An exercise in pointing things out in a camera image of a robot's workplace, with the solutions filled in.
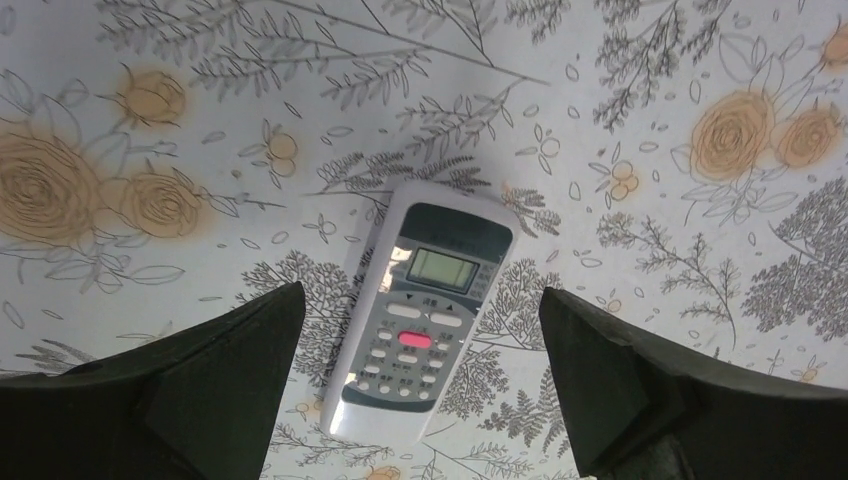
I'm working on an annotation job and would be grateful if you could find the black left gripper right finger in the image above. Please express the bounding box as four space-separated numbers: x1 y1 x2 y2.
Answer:
539 287 847 479

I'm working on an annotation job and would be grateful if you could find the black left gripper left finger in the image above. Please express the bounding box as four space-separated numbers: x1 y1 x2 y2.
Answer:
1 282 306 479

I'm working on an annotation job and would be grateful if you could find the floral patterned table mat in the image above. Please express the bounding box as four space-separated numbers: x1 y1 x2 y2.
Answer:
1 1 847 479

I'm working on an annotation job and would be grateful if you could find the white air conditioner remote control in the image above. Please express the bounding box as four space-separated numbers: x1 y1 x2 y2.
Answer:
320 181 521 446

